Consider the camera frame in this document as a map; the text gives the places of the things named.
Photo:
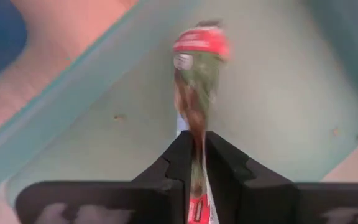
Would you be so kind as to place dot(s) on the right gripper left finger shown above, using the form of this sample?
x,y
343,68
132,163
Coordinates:
x,y
154,193

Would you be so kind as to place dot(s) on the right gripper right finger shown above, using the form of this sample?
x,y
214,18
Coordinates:
x,y
259,199

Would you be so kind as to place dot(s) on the red green granola bar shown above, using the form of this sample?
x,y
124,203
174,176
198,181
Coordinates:
x,y
200,77

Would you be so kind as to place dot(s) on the teal translucent plastic bin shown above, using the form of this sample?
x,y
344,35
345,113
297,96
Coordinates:
x,y
275,93

